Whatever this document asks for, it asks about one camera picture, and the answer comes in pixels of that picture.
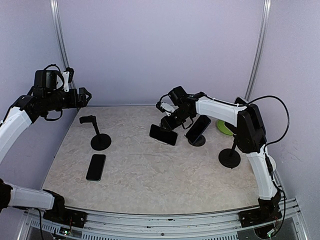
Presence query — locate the black gooseneck phone stand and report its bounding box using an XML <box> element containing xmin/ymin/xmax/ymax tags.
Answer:
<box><xmin>79</xmin><ymin>115</ymin><xmax>112</xmax><ymax>151</ymax></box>

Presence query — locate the left aluminium corner post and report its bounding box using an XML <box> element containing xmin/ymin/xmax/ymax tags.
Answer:
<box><xmin>50</xmin><ymin>0</ymin><xmax>70</xmax><ymax>68</ymax></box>

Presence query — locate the white round bowl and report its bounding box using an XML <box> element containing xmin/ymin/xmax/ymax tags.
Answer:
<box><xmin>269</xmin><ymin>156</ymin><xmax>277</xmax><ymax>174</ymax></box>

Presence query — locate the black phone on short stand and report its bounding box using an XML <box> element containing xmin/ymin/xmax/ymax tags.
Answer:
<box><xmin>185</xmin><ymin>115</ymin><xmax>211</xmax><ymax>143</ymax></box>

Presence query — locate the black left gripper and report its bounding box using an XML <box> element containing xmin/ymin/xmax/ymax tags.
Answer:
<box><xmin>44</xmin><ymin>86</ymin><xmax>92</xmax><ymax>111</ymax></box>

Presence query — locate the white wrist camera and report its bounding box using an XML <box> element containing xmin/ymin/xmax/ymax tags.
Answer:
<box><xmin>62</xmin><ymin>67</ymin><xmax>75</xmax><ymax>93</ymax></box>
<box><xmin>155</xmin><ymin>101</ymin><xmax>175</xmax><ymax>116</ymax></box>

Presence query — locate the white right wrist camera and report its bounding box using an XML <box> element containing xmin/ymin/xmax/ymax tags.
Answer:
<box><xmin>155</xmin><ymin>101</ymin><xmax>175</xmax><ymax>116</ymax></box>

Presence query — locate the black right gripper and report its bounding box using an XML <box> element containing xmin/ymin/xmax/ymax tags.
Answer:
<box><xmin>159</xmin><ymin>107</ymin><xmax>192</xmax><ymax>132</ymax></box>

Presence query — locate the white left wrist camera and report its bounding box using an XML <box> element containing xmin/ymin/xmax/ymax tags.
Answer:
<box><xmin>62</xmin><ymin>67</ymin><xmax>75</xmax><ymax>93</ymax></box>

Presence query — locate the tall black phone stand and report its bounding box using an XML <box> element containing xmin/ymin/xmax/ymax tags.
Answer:
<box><xmin>218</xmin><ymin>140</ymin><xmax>241</xmax><ymax>169</ymax></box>

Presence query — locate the green round stand base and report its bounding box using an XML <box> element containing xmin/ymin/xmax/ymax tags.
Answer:
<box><xmin>216</xmin><ymin>120</ymin><xmax>233</xmax><ymax>136</ymax></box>

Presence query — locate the right aluminium corner post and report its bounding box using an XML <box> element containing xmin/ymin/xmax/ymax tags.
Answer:
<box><xmin>244</xmin><ymin>0</ymin><xmax>272</xmax><ymax>101</ymax></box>

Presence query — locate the short black phone stand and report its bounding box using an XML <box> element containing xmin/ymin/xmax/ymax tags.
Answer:
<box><xmin>185</xmin><ymin>134</ymin><xmax>206</xmax><ymax>147</ymax></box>

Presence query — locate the aluminium corner post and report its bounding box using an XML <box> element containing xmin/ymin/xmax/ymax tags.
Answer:
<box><xmin>50</xmin><ymin>0</ymin><xmax>70</xmax><ymax>68</ymax></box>
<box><xmin>244</xmin><ymin>0</ymin><xmax>272</xmax><ymax>101</ymax></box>

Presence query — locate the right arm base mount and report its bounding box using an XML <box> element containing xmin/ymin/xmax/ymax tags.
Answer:
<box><xmin>238</xmin><ymin>197</ymin><xmax>282</xmax><ymax>228</ymax></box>

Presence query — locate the blue-edged black smartphone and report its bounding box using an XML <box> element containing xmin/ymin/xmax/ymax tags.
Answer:
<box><xmin>85</xmin><ymin>154</ymin><xmax>106</xmax><ymax>182</ymax></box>

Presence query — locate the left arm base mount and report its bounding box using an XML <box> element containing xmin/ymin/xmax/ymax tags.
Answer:
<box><xmin>43</xmin><ymin>189</ymin><xmax>87</xmax><ymax>229</ymax></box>

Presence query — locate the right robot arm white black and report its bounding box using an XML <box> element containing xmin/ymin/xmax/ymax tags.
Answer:
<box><xmin>156</xmin><ymin>86</ymin><xmax>281</xmax><ymax>222</ymax></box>

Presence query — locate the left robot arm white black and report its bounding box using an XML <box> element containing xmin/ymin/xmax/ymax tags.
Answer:
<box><xmin>0</xmin><ymin>64</ymin><xmax>92</xmax><ymax>223</ymax></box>

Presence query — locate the aluminium front rail frame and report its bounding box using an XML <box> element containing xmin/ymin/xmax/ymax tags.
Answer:
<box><xmin>17</xmin><ymin>197</ymin><xmax>308</xmax><ymax>240</ymax></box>

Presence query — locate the black phone on white stand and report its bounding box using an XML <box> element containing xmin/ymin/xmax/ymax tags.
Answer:
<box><xmin>149</xmin><ymin>124</ymin><xmax>178</xmax><ymax>146</ymax></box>

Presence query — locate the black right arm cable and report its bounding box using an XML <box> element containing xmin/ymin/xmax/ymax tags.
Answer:
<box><xmin>246</xmin><ymin>94</ymin><xmax>291</xmax><ymax>151</ymax></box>

